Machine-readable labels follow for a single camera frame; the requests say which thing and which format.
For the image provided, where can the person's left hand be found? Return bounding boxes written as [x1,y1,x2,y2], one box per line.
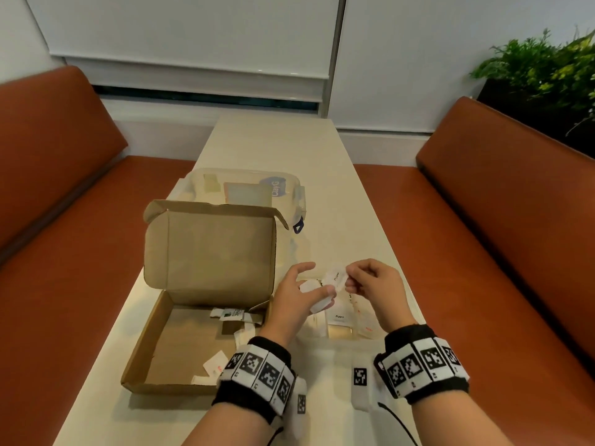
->
[258,261,338,349]

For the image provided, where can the person's right hand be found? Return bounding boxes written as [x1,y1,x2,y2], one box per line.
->
[343,258,419,334]

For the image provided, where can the clear compartment tray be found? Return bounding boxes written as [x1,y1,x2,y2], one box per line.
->
[290,269,419,342]

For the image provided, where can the brown cardboard box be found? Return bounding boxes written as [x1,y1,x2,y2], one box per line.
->
[120,199,290,396]

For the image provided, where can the person's right forearm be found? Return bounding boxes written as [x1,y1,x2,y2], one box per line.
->
[411,390,514,446]

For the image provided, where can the person's left forearm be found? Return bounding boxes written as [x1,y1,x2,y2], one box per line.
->
[182,403,278,446]

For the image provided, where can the black wristband with marker tiles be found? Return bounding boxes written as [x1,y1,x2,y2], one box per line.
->
[374,323,470,404]
[212,336,297,424]

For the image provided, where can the orange leather bench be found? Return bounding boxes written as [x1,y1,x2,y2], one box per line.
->
[0,65,197,446]
[353,96,595,446]

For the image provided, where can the clear lidded plastic container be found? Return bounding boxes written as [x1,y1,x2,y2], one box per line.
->
[169,167,307,256]

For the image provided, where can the black planter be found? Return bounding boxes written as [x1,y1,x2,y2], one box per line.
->
[477,78,595,159]

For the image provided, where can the green leafy plant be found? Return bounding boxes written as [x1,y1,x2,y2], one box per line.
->
[470,27,595,112]

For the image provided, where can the white roller blind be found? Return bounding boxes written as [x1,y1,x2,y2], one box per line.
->
[23,0,343,103]

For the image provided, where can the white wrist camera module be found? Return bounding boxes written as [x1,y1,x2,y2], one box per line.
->
[351,362,389,412]
[288,378,309,442]

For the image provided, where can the grey window frame post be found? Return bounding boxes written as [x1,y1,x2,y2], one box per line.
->
[319,0,348,120]

